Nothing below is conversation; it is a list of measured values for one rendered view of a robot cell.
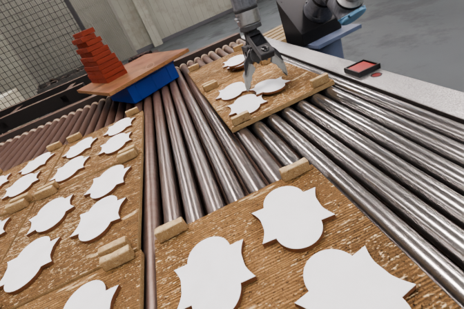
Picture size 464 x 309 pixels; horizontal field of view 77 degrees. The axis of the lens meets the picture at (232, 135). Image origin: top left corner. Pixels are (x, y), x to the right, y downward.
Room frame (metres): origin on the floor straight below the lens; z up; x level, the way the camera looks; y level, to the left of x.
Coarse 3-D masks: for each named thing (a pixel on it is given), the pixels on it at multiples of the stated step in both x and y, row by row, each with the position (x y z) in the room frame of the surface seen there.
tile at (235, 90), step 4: (232, 84) 1.10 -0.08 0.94; (236, 84) 1.08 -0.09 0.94; (240, 84) 1.06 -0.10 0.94; (244, 84) 1.05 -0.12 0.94; (224, 88) 1.09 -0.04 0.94; (228, 88) 1.07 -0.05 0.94; (232, 88) 1.06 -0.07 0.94; (236, 88) 1.04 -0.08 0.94; (240, 88) 1.02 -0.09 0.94; (244, 88) 1.01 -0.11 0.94; (220, 92) 1.06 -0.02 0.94; (224, 92) 1.05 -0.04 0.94; (228, 92) 1.03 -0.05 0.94; (232, 92) 1.02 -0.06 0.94; (236, 92) 1.00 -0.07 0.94; (240, 92) 0.98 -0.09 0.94; (244, 92) 0.99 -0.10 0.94; (220, 96) 1.03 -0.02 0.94; (224, 96) 1.01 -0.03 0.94; (228, 96) 1.00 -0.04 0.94; (232, 96) 0.98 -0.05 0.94; (236, 96) 0.97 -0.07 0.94; (216, 100) 1.02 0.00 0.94; (224, 100) 0.98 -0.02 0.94; (228, 100) 0.97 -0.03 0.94
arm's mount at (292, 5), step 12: (288, 0) 1.59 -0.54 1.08; (300, 0) 1.58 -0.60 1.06; (288, 12) 1.54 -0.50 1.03; (300, 12) 1.53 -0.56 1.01; (288, 24) 1.54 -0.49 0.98; (300, 24) 1.48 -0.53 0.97; (312, 24) 1.47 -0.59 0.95; (324, 24) 1.47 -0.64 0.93; (336, 24) 1.48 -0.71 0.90; (288, 36) 1.56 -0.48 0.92; (300, 36) 1.45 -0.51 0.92; (312, 36) 1.45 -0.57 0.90; (324, 36) 1.46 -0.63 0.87
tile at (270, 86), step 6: (258, 84) 0.98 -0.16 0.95; (264, 84) 0.96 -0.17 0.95; (270, 84) 0.94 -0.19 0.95; (276, 84) 0.91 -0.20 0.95; (282, 84) 0.89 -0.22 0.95; (252, 90) 0.95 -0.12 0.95; (258, 90) 0.92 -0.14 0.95; (264, 90) 0.90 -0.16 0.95; (270, 90) 0.88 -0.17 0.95; (276, 90) 0.86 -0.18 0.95
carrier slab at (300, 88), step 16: (272, 64) 1.17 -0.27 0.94; (288, 64) 1.09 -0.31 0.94; (240, 80) 1.13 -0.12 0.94; (256, 80) 1.06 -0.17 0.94; (304, 80) 0.89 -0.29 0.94; (208, 96) 1.11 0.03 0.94; (240, 96) 0.97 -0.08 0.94; (272, 96) 0.87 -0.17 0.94; (288, 96) 0.82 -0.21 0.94; (304, 96) 0.79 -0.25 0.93; (224, 112) 0.89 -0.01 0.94; (256, 112) 0.80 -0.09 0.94; (272, 112) 0.78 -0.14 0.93; (240, 128) 0.77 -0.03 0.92
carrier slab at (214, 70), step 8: (224, 56) 1.61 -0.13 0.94; (232, 56) 1.55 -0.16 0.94; (208, 64) 1.58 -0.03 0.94; (216, 64) 1.51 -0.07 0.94; (256, 64) 1.25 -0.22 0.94; (192, 72) 1.55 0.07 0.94; (200, 72) 1.48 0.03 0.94; (208, 72) 1.43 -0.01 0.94; (216, 72) 1.37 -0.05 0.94; (224, 72) 1.32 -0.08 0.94; (232, 72) 1.27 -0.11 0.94; (240, 72) 1.23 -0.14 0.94; (200, 80) 1.35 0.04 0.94; (208, 80) 1.31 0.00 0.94; (216, 80) 1.26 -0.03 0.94; (224, 80) 1.21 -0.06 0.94; (200, 88) 1.24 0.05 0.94
